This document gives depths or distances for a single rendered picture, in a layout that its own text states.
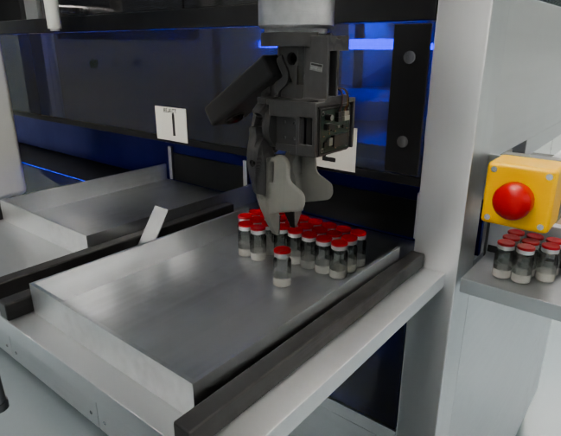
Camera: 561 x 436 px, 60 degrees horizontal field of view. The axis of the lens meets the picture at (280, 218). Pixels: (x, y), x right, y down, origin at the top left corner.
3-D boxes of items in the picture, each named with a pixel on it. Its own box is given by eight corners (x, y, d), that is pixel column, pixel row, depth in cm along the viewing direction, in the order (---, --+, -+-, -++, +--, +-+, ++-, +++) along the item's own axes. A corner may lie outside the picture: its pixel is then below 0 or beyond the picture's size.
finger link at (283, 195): (293, 249, 51) (300, 160, 48) (251, 235, 54) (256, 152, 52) (310, 243, 53) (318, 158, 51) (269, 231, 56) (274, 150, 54)
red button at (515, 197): (497, 209, 56) (502, 176, 55) (535, 216, 54) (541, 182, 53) (487, 218, 54) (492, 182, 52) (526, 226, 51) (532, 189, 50)
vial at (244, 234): (245, 249, 69) (245, 219, 67) (258, 253, 68) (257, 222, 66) (234, 254, 67) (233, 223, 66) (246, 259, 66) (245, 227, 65)
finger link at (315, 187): (325, 236, 55) (321, 157, 51) (283, 225, 58) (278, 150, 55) (340, 226, 57) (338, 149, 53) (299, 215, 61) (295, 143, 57)
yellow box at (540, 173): (497, 207, 63) (506, 150, 60) (560, 218, 58) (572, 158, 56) (478, 222, 57) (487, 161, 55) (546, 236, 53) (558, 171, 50)
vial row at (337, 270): (245, 241, 72) (244, 211, 70) (350, 275, 61) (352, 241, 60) (234, 246, 70) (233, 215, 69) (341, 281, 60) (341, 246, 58)
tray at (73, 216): (166, 179, 107) (164, 163, 105) (256, 201, 91) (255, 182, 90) (3, 220, 81) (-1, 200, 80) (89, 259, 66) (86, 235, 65)
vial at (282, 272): (280, 278, 60) (280, 246, 59) (295, 283, 59) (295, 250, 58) (269, 285, 59) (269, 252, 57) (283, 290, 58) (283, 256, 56)
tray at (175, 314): (247, 227, 78) (247, 207, 77) (398, 272, 62) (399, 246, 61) (34, 312, 53) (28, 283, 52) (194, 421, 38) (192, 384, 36)
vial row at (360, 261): (264, 233, 75) (264, 204, 74) (367, 264, 65) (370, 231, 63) (255, 236, 74) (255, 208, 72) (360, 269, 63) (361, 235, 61)
